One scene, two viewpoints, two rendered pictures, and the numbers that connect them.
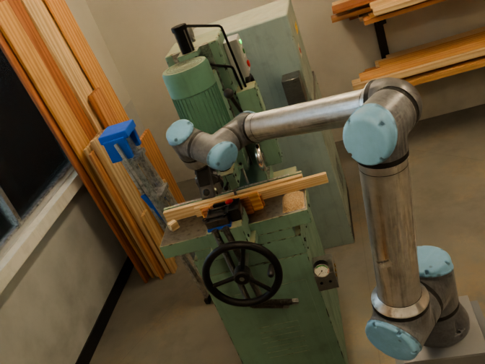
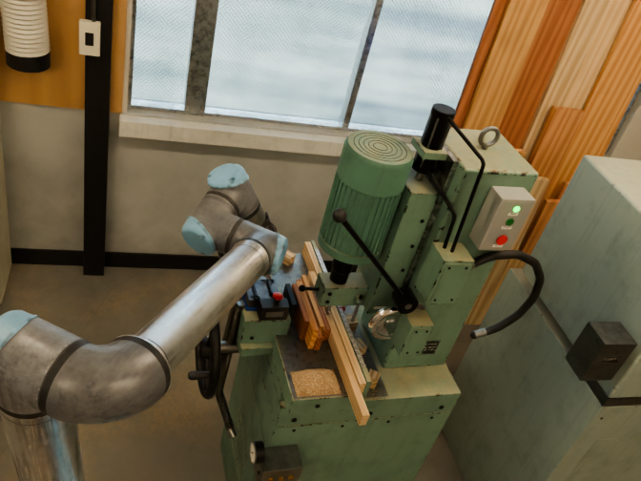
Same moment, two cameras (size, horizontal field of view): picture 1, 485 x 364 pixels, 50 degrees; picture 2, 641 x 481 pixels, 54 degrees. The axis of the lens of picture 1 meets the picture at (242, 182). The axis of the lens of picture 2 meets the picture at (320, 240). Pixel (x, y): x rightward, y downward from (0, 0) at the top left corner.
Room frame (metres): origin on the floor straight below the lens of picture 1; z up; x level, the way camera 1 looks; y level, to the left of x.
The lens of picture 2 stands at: (0.94, -1.02, 2.19)
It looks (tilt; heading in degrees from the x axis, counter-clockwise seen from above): 36 degrees down; 52
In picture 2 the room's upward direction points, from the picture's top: 16 degrees clockwise
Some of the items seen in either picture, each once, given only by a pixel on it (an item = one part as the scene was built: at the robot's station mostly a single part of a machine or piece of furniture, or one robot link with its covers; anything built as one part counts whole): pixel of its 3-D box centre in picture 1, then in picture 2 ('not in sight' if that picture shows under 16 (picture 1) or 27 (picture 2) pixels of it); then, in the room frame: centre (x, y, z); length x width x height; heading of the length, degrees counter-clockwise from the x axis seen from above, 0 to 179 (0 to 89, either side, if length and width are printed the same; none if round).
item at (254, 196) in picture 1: (235, 206); (304, 314); (1.80, 0.06, 0.94); 0.20 x 0.02 x 0.08; 77
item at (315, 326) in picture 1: (278, 286); (320, 428); (1.99, 0.02, 0.36); 0.58 x 0.45 x 0.71; 167
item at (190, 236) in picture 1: (234, 227); (286, 324); (1.77, 0.09, 0.87); 0.61 x 0.30 x 0.06; 77
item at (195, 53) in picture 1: (187, 47); (434, 139); (2.01, 0.01, 1.54); 0.08 x 0.08 x 0.17; 77
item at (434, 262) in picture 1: (426, 280); not in sight; (1.18, -0.40, 0.81); 0.17 x 0.15 x 0.18; 131
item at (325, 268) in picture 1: (322, 269); (258, 453); (1.61, -0.16, 0.65); 0.06 x 0.04 x 0.08; 77
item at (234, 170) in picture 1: (230, 175); (341, 291); (1.89, 0.04, 1.03); 0.14 x 0.07 x 0.09; 167
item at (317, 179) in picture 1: (259, 195); (334, 340); (1.85, -0.05, 0.92); 0.55 x 0.02 x 0.04; 77
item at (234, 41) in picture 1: (237, 56); (501, 219); (2.15, -0.17, 1.40); 0.10 x 0.06 x 0.16; 167
